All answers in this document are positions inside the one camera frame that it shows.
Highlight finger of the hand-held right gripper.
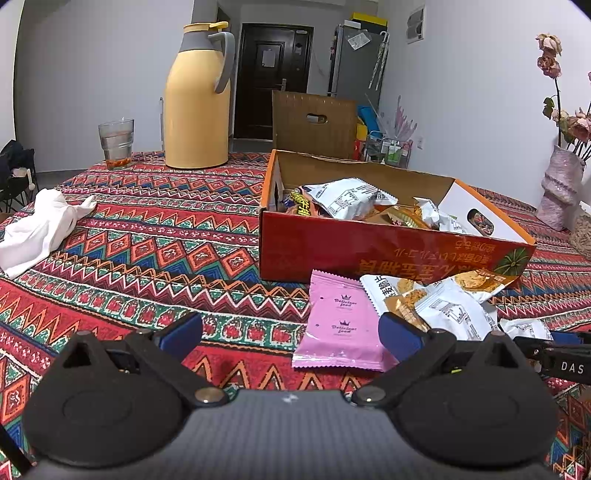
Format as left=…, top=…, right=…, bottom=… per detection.
left=551, top=329, right=591, bottom=350
left=512, top=336, right=591, bottom=385

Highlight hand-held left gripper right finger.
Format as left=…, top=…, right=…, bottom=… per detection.
left=351, top=312, right=529, bottom=409

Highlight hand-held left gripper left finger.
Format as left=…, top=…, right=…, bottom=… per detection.
left=59, top=313, right=228, bottom=408

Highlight gold brown snack packet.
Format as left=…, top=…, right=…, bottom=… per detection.
left=383, top=293, right=430, bottom=333

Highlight pink snack packet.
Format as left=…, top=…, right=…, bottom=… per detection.
left=292, top=270, right=398, bottom=372

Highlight white orange cracker packet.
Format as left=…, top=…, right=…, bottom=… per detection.
left=360, top=270, right=518, bottom=315

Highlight red cardboard box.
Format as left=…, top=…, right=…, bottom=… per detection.
left=259, top=149, right=537, bottom=289

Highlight orange snack packet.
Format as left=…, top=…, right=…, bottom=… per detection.
left=369, top=205, right=432, bottom=230

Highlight woven straw mat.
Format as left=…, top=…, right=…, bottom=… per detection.
left=569, top=215, right=591, bottom=261

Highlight pink vase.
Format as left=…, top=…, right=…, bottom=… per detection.
left=536, top=145, right=587, bottom=232

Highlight white cloth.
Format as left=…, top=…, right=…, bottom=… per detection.
left=0, top=188, right=98, bottom=279

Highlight glass cup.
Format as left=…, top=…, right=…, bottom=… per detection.
left=98, top=119, right=135, bottom=171

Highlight pink feather decoration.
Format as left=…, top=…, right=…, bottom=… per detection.
left=387, top=96, right=417, bottom=139

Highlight yellow thermos jug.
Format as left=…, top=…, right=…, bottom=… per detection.
left=164, top=21, right=235, bottom=169

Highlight blue bag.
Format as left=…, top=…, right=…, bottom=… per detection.
left=358, top=106, right=384, bottom=132

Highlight brown chair back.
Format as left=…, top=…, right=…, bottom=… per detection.
left=272, top=90, right=358, bottom=160

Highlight folding chair with dark clothes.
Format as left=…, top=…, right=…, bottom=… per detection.
left=0, top=140, right=38, bottom=213

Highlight dark door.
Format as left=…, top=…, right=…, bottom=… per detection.
left=233, top=23, right=314, bottom=140

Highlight dried pink flowers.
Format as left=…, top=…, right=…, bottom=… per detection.
left=536, top=32, right=591, bottom=161

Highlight grey refrigerator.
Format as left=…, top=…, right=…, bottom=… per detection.
left=328, top=23, right=386, bottom=100

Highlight white folded umbrella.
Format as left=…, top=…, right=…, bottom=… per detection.
left=369, top=32, right=390, bottom=88

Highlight wire rack cart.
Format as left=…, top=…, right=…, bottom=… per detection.
left=365, top=130, right=413, bottom=168

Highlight white wall panel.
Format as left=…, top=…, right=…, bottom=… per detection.
left=406, top=7, right=426, bottom=44

